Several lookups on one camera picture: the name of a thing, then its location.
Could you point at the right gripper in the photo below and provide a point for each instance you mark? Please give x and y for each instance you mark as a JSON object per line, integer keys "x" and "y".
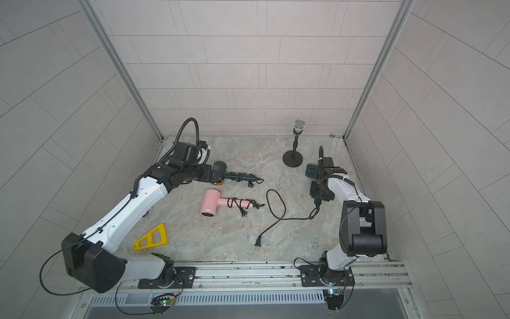
{"x": 314, "y": 193}

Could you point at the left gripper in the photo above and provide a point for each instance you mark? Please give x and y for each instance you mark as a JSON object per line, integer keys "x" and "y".
{"x": 206, "y": 177}

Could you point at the green hair dryer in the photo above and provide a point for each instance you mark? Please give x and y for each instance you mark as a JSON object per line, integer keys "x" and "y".
{"x": 237, "y": 177}
{"x": 313, "y": 171}

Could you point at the pink hair dryer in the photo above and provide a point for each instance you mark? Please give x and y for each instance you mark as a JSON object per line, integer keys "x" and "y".
{"x": 213, "y": 200}

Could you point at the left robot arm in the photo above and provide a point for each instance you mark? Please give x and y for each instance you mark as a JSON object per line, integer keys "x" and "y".
{"x": 90, "y": 257}

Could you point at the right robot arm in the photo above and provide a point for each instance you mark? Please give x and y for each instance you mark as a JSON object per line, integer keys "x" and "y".
{"x": 362, "y": 230}

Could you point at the microphone on black stand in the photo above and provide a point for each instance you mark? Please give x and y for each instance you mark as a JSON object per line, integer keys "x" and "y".
{"x": 293, "y": 158}

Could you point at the yellow triangular plastic piece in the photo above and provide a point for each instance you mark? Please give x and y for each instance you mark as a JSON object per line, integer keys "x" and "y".
{"x": 155, "y": 238}

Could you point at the right circuit board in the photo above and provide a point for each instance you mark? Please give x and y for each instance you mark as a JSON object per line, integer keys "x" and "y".
{"x": 334, "y": 299}

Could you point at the circuit board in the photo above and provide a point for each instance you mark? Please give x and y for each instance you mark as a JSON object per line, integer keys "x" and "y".
{"x": 165, "y": 300}
{"x": 334, "y": 299}

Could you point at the left circuit board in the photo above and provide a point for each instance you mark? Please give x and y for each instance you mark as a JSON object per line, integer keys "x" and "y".
{"x": 165, "y": 300}

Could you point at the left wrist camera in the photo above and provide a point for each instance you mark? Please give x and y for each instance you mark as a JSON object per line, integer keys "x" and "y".
{"x": 204, "y": 148}

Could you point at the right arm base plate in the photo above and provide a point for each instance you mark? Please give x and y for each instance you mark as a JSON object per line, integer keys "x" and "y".
{"x": 314, "y": 276}

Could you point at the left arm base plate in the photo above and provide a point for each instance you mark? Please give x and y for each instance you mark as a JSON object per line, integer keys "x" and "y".
{"x": 177, "y": 277}

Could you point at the aluminium rail frame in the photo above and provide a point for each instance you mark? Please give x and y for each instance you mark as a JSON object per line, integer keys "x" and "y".
{"x": 256, "y": 276}

